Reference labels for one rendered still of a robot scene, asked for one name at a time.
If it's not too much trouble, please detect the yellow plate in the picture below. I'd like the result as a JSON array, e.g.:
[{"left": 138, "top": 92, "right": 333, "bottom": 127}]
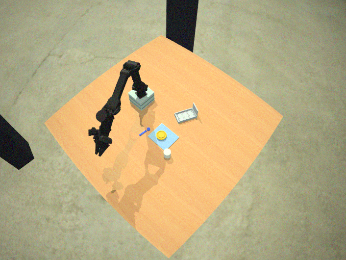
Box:
[{"left": 156, "top": 130, "right": 167, "bottom": 140}]

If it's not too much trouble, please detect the white cylinder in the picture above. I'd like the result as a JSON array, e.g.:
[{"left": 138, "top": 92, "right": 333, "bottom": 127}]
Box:
[{"left": 164, "top": 149, "right": 171, "bottom": 158}]

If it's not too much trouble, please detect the light blue flat square mat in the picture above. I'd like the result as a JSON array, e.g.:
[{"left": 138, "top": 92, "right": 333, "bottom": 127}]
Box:
[{"left": 148, "top": 123, "right": 179, "bottom": 150}]

